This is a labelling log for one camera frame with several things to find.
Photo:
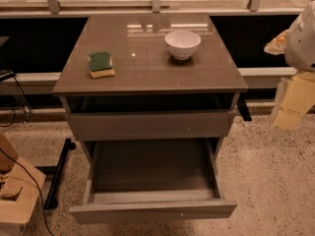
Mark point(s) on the cardboard box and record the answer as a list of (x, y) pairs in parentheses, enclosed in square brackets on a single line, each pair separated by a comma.
[(20, 185)]

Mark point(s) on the black stand foot behind cabinet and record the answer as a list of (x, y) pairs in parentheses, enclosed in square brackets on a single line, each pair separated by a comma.
[(243, 108)]

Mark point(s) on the black metal stand foot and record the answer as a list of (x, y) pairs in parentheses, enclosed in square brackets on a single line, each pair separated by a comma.
[(56, 173)]

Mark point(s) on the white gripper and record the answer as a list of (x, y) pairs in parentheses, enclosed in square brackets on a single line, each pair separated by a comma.
[(302, 48)]

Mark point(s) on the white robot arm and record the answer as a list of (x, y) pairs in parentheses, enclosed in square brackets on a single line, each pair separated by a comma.
[(304, 23)]

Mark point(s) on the grey drawer cabinet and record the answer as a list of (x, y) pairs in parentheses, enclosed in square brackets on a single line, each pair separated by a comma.
[(148, 79)]

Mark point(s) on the closed grey top drawer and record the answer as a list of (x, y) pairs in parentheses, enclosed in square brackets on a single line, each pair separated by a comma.
[(112, 127)]

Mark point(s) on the open grey middle drawer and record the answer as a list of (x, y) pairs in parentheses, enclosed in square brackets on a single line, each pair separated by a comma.
[(153, 180)]

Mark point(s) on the green and yellow sponge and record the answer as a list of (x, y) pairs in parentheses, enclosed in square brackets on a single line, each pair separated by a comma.
[(100, 65)]

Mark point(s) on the white ceramic bowl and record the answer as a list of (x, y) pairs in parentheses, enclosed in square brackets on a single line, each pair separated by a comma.
[(182, 44)]

